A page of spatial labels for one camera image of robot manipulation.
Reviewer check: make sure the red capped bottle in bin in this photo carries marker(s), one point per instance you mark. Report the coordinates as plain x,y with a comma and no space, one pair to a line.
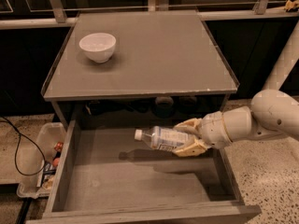
59,146

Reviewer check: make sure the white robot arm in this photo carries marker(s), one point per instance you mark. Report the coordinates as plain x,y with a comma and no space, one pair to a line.
259,53

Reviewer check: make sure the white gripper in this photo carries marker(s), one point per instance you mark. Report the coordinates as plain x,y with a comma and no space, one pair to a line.
212,130

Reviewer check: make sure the clear plastic bottle blue label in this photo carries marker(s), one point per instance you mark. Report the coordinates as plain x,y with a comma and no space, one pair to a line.
161,138

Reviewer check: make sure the dark tape roll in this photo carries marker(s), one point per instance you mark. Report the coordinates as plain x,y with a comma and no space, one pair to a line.
187,104
163,107

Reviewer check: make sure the metal railing frame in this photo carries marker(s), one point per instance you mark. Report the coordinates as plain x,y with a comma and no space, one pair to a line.
46,13

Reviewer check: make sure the white ceramic bowl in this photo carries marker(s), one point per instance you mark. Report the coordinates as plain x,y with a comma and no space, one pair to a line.
98,47

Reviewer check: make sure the open grey top drawer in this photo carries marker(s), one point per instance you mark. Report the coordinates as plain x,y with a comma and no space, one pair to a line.
106,177

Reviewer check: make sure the grey wooden cabinet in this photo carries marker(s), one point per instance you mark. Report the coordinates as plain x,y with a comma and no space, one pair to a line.
162,53

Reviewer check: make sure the clear plastic storage bin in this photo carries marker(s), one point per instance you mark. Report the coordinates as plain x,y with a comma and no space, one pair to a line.
32,159

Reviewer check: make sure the small box in bin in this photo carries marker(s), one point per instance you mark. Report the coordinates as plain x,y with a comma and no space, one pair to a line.
47,172

